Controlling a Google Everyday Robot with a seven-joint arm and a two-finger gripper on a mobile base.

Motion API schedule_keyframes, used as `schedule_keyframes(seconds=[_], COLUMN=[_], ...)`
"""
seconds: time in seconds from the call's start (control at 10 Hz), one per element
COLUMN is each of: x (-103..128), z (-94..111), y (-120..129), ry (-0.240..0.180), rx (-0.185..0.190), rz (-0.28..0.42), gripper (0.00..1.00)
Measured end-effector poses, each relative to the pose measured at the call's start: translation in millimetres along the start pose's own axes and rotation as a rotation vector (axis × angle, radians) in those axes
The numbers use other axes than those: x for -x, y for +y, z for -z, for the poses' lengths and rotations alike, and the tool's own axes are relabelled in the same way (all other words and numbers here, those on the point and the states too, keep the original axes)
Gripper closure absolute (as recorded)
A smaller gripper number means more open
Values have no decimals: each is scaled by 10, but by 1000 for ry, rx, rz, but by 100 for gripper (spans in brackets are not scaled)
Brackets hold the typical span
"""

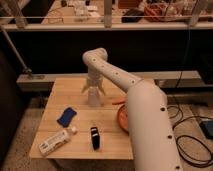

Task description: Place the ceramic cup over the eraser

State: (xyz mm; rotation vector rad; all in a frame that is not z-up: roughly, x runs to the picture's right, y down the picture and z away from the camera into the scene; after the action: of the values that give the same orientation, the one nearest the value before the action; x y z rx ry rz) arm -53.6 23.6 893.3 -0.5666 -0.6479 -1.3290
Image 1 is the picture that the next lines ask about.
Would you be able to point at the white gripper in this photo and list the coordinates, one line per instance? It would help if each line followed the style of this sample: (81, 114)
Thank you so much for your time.
(94, 79)

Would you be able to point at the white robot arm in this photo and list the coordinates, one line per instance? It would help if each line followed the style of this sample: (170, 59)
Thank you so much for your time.
(153, 142)

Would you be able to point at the orange carrot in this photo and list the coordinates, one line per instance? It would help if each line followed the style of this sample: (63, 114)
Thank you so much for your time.
(118, 102)

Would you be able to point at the blue sponge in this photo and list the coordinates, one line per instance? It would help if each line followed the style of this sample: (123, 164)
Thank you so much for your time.
(65, 119)

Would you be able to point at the orange bowl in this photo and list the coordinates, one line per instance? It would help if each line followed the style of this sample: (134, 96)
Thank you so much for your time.
(122, 119)

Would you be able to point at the wooden table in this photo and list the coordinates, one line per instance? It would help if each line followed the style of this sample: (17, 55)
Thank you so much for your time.
(114, 142)

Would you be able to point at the white plastic bottle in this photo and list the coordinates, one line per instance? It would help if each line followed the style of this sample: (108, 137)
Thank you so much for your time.
(57, 140)

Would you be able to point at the dark box on floor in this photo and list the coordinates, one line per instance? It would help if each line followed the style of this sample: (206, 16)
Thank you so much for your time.
(207, 128)

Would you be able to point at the grey metal rail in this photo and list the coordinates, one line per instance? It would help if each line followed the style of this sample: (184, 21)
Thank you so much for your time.
(27, 70)

